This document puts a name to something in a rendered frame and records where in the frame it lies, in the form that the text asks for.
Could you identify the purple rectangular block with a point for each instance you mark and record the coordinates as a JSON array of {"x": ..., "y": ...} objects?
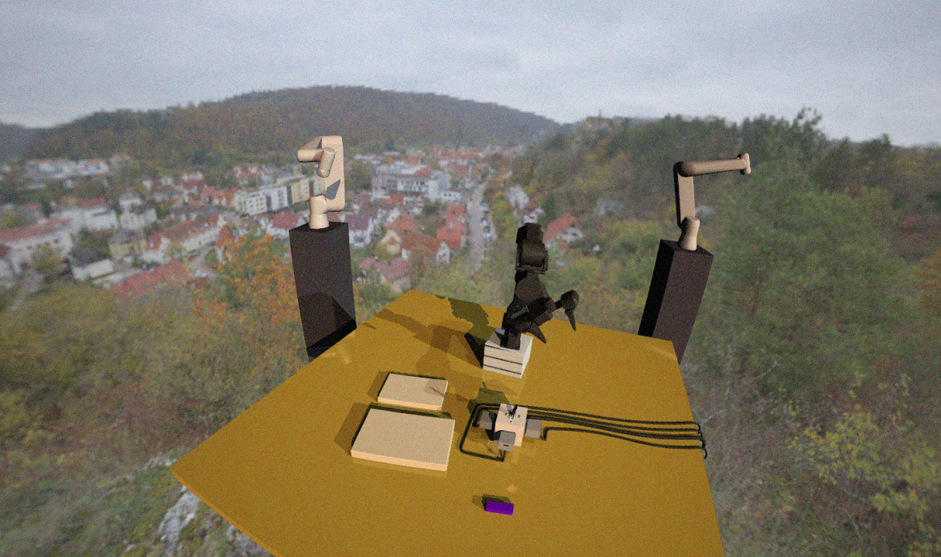
[{"x": 498, "y": 507}]

